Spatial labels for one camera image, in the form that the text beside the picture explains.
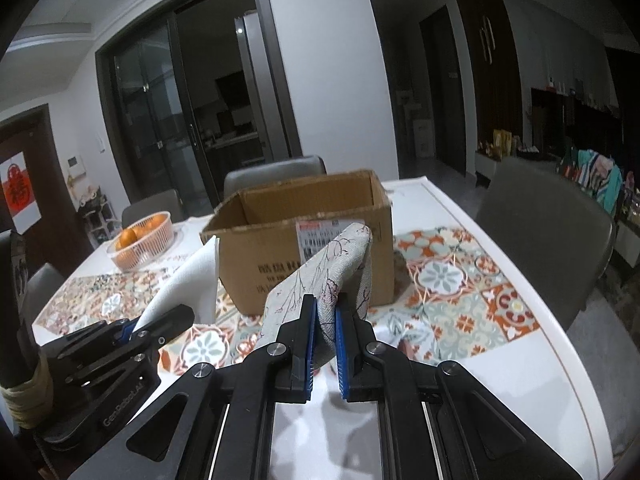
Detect white shoe rack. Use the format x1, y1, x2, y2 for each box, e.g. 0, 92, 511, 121
77, 187, 121, 249

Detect red white door poster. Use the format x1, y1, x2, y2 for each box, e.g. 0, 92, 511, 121
0, 152, 42, 235

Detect dark sideboard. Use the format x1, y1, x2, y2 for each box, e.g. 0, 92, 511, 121
530, 87, 626, 162

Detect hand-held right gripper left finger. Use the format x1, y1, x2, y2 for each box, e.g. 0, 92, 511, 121
67, 294, 318, 480

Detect white plastic fruit basket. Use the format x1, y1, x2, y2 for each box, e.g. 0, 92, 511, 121
109, 211, 174, 272

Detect tall dark wooden cabinet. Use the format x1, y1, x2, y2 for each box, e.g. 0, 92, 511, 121
450, 0, 524, 162

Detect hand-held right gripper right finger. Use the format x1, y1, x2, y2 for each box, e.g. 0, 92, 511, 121
335, 305, 584, 480

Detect dark wooden entrance door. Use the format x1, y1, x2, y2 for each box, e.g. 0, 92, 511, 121
0, 104, 69, 272

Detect brown cardboard box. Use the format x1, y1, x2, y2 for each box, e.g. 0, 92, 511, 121
200, 169, 395, 315

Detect white cloth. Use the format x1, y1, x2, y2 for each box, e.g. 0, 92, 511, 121
144, 235, 221, 329

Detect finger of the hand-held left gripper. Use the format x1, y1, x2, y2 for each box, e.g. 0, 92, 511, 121
42, 304, 196, 362
59, 334, 169, 387

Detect dark interior door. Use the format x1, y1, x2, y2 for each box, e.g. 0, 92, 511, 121
418, 4, 469, 174

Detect grey dining chair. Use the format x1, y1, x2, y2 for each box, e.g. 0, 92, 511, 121
22, 262, 66, 326
121, 189, 184, 229
475, 156, 616, 332
223, 155, 327, 199

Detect white floor appliance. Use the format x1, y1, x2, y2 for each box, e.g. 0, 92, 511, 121
409, 102, 434, 159

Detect beige floral cloth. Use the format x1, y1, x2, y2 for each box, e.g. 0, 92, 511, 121
255, 221, 375, 367

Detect dark framed sliding glass door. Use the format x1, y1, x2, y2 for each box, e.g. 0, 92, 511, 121
95, 0, 304, 211

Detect colourful clothes pile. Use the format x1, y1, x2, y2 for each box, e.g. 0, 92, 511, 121
559, 149, 626, 212

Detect yellow gift bag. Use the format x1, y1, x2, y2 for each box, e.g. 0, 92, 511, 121
492, 129, 524, 161

